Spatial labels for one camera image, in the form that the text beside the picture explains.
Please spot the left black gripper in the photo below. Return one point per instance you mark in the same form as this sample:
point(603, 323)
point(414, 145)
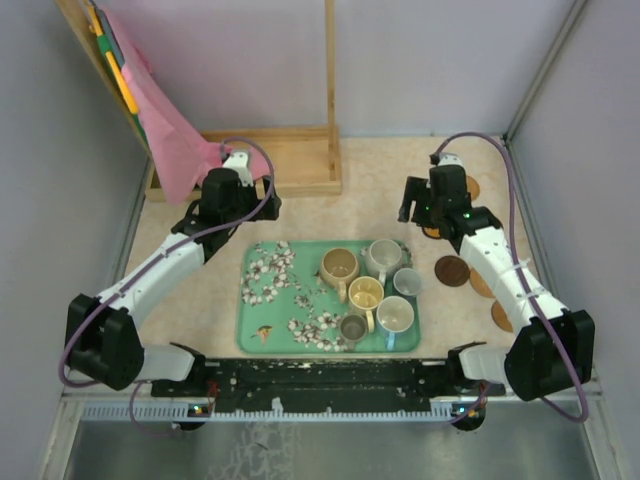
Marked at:
point(269, 212)

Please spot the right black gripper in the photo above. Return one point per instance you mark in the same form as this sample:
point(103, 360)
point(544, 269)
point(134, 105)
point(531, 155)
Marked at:
point(417, 189)

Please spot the woven rattan coaster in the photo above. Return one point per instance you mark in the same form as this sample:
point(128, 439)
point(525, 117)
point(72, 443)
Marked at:
point(473, 188)

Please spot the dark brown wooden coaster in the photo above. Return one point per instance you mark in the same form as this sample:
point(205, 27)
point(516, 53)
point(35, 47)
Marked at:
point(452, 271)

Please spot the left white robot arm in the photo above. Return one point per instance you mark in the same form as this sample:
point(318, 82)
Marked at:
point(102, 344)

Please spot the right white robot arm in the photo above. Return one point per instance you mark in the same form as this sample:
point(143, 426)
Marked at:
point(553, 346)

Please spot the small blue-grey cup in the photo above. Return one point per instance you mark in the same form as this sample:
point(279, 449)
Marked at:
point(407, 282)

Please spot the light woven coaster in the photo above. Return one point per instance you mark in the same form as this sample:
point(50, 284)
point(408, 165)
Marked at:
point(479, 284)

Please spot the light brown wooden coaster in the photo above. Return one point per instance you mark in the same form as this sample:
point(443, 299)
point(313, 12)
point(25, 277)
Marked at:
point(500, 317)

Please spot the small grey cup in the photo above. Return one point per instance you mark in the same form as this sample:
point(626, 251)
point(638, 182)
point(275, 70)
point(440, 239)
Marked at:
point(352, 329)

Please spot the pink cloth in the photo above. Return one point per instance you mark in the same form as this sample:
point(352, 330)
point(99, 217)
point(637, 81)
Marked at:
point(181, 155)

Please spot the white grey mug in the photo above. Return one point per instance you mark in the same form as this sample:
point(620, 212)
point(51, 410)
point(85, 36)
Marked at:
point(383, 259)

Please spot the wooden rack stand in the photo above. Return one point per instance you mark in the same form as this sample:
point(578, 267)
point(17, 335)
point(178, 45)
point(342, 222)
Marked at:
point(307, 158)

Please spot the yellow mug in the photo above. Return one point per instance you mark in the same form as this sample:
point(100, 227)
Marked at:
point(364, 296)

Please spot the green floral tray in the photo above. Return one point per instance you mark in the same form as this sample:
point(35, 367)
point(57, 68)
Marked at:
point(285, 309)

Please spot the light blue mug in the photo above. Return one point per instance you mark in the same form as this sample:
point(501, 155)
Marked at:
point(394, 316)

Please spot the beige mug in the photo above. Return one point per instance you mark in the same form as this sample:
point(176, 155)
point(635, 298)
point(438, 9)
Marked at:
point(339, 267)

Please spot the yellow green hanger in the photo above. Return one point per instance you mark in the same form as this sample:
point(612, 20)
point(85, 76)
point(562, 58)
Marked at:
point(106, 49)

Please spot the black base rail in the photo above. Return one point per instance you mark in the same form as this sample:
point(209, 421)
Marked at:
point(315, 386)

